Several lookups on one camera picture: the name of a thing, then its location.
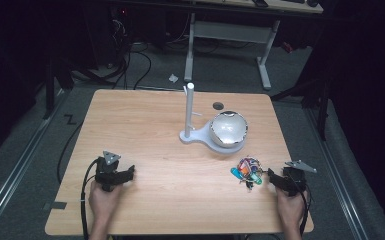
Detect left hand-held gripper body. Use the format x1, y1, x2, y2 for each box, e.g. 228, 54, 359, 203
94, 150, 126, 193

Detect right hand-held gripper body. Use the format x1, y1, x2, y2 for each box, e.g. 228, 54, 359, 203
281, 159, 318, 197

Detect bunch of colourful key tags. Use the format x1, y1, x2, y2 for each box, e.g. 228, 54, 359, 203
229, 155, 265, 192

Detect person's right hand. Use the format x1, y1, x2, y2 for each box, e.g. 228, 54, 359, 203
275, 185, 310, 229

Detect person's left hand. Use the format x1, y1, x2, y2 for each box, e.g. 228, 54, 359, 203
87, 180, 125, 224

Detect black tape strip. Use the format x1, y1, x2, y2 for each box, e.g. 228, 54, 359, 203
42, 201, 68, 211

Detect silver metal bowl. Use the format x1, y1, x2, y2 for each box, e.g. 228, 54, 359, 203
209, 110, 249, 149

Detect black metal stand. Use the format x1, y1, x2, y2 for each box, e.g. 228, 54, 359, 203
270, 76, 333, 142
41, 56, 76, 121

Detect light wooden desk top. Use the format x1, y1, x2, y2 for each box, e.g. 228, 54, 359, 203
193, 0, 325, 15

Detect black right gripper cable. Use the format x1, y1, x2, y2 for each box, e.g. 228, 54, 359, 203
296, 173, 313, 237

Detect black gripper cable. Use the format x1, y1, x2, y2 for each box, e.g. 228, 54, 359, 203
296, 173, 313, 237
79, 157, 100, 240

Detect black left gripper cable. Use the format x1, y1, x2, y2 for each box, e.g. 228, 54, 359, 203
79, 157, 100, 240

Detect metal floor rail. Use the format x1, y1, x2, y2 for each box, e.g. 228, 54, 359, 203
303, 106, 371, 240
0, 87, 72, 240

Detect white stand with post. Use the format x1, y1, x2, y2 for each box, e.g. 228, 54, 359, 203
178, 81, 248, 156

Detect black floor cables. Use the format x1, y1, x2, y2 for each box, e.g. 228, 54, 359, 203
73, 13, 194, 91

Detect white metal desk frame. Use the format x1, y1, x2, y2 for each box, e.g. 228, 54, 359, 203
183, 12, 282, 91

